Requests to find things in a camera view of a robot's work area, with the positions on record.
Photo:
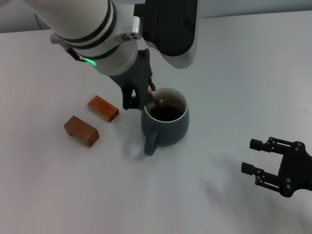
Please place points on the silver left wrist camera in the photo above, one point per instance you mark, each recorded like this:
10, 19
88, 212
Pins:
136, 26

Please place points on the flat wooden block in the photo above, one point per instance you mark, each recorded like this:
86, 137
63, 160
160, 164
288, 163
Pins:
104, 109

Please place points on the grey ceramic mug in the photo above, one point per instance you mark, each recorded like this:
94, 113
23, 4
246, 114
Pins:
168, 134

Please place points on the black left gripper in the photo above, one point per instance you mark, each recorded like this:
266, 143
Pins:
136, 73

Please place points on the dark coffee liquid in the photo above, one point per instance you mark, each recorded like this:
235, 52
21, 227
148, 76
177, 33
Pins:
168, 113

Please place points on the notched wooden block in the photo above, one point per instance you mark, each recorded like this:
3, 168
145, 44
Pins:
83, 131

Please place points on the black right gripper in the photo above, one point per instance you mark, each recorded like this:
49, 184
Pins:
296, 170

